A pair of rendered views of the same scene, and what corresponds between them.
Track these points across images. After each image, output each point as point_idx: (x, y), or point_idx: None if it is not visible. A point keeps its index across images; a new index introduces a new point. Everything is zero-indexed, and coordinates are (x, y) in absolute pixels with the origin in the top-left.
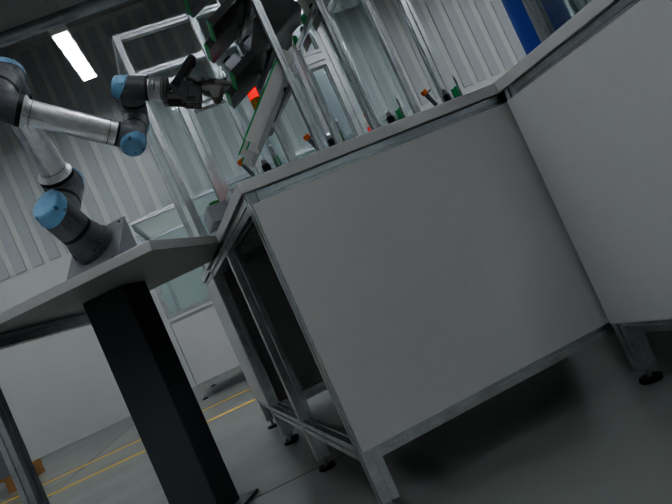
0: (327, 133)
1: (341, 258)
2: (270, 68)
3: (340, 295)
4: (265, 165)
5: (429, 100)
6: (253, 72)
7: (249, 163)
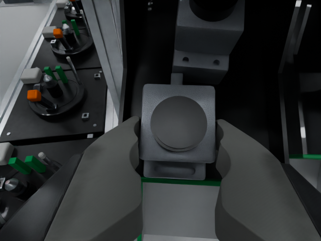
0: (48, 77)
1: None
2: (142, 4)
3: None
4: (26, 189)
5: (74, 6)
6: (308, 89)
7: (143, 236)
